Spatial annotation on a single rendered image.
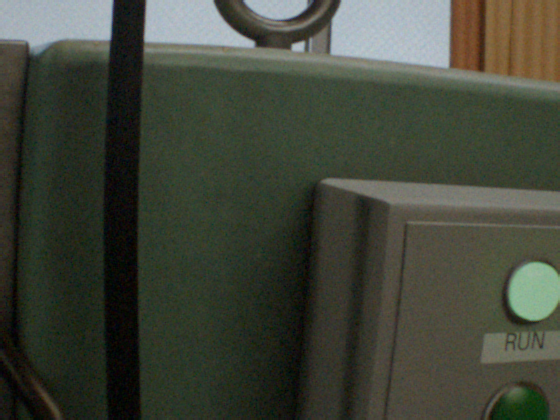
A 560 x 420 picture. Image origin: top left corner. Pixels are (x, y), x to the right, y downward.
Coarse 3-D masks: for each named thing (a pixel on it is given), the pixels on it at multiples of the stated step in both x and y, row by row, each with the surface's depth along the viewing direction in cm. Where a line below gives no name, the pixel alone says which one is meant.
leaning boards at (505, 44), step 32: (480, 0) 178; (512, 0) 177; (544, 0) 178; (480, 32) 179; (512, 32) 177; (544, 32) 178; (448, 64) 179; (480, 64) 179; (512, 64) 177; (544, 64) 179
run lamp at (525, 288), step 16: (512, 272) 32; (528, 272) 32; (544, 272) 32; (512, 288) 32; (528, 288) 32; (544, 288) 32; (512, 304) 32; (528, 304) 32; (544, 304) 32; (528, 320) 32
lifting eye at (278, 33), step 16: (224, 0) 45; (240, 0) 46; (320, 0) 47; (336, 0) 47; (224, 16) 46; (240, 16) 46; (256, 16) 46; (304, 16) 47; (320, 16) 47; (240, 32) 46; (256, 32) 46; (272, 32) 46; (288, 32) 46; (304, 32) 47; (288, 48) 46
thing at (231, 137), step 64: (64, 64) 33; (192, 64) 35; (256, 64) 35; (320, 64) 36; (384, 64) 37; (64, 128) 34; (192, 128) 35; (256, 128) 35; (320, 128) 36; (384, 128) 37; (448, 128) 38; (512, 128) 38; (64, 192) 34; (192, 192) 35; (256, 192) 36; (64, 256) 34; (192, 256) 35; (256, 256) 36; (64, 320) 34; (192, 320) 36; (256, 320) 36; (64, 384) 35; (192, 384) 36; (256, 384) 37
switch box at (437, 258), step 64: (320, 192) 35; (384, 192) 32; (448, 192) 34; (512, 192) 37; (320, 256) 35; (384, 256) 31; (448, 256) 31; (512, 256) 32; (320, 320) 35; (384, 320) 31; (448, 320) 31; (512, 320) 32; (320, 384) 35; (384, 384) 31; (448, 384) 32
